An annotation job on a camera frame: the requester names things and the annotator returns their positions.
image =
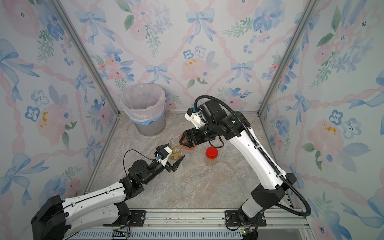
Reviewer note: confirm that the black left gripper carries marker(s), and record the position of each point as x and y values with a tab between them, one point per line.
169	167

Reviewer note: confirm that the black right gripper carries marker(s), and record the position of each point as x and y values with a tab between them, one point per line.
198	139

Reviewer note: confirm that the orange jar lid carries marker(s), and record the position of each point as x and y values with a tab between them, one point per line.
183	142

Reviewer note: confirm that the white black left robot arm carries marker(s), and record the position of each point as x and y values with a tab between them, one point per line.
59	219

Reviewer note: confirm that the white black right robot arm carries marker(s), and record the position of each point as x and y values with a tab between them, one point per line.
271	188

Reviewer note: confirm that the clear jar with peanuts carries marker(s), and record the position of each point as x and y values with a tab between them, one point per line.
210	162

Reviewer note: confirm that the red jar lid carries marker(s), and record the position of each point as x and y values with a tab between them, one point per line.
212	153

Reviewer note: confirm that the metal mesh trash bin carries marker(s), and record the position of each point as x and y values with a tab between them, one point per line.
153	128

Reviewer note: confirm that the pink trash bag liner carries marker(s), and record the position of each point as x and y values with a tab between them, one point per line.
144	103

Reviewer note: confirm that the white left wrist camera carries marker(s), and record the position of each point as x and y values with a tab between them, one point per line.
162	158

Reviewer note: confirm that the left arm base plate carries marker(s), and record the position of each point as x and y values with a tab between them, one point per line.
132	217

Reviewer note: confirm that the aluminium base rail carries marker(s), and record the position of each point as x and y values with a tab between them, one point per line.
202	224

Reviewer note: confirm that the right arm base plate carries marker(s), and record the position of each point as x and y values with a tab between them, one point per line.
239	219

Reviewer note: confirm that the aluminium corner post right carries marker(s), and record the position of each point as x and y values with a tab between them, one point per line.
303	23

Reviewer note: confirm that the aluminium corner post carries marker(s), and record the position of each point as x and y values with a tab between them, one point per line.
69	27
303	23

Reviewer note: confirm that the aluminium corner post left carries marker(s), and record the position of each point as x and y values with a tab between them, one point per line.
69	27

